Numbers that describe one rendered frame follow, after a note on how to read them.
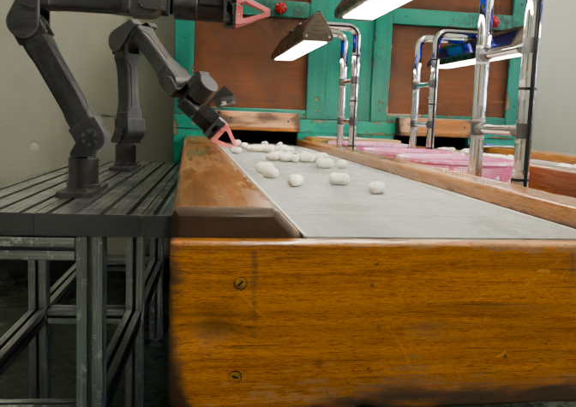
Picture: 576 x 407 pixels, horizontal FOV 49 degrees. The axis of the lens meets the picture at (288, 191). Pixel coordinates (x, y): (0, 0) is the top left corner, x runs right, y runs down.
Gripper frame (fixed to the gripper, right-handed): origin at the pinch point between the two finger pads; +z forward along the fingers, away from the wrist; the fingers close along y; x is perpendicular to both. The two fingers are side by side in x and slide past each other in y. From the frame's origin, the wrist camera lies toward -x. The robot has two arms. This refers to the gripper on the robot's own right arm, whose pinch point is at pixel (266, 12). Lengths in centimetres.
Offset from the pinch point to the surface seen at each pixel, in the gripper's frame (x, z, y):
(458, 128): 22, 81, 97
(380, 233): 33, 7, -82
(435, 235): 33, 13, -82
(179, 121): 26, -24, 96
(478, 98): 17, 33, -39
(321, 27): -0.6, 15.2, 20.3
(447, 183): 31, 27, -44
